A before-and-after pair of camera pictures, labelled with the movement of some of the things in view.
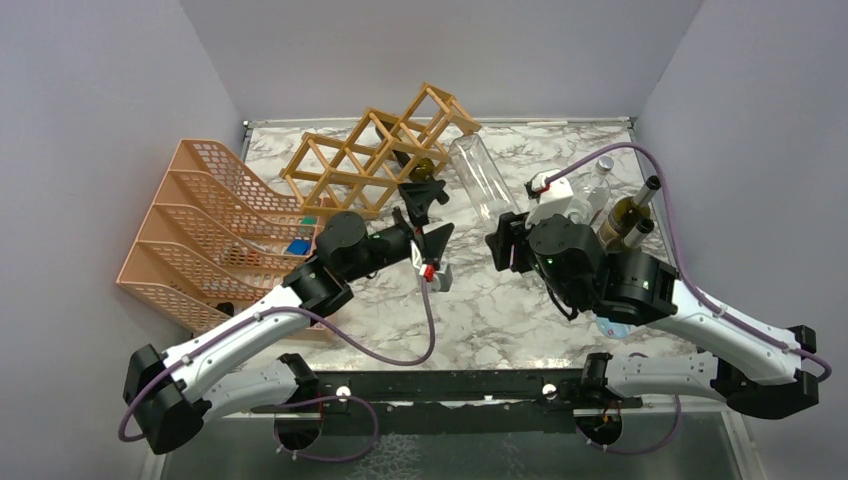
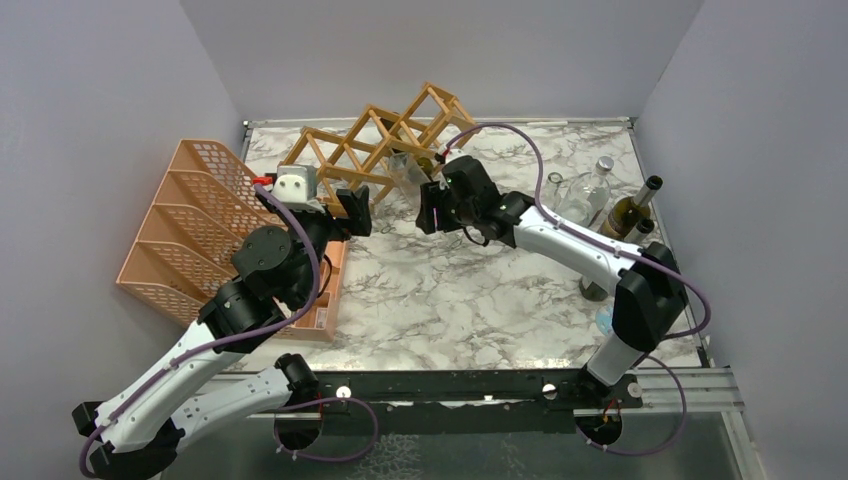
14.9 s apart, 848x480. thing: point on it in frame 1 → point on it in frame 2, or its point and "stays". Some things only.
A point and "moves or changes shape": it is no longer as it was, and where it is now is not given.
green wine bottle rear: x=626 y=211 stays
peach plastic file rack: x=214 y=240 stays
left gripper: x=418 y=199 → x=358 y=210
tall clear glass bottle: x=483 y=180 moves or changes shape
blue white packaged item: x=612 y=329 stays
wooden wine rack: x=356 y=169 stays
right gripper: x=510 y=231 → x=432 y=196
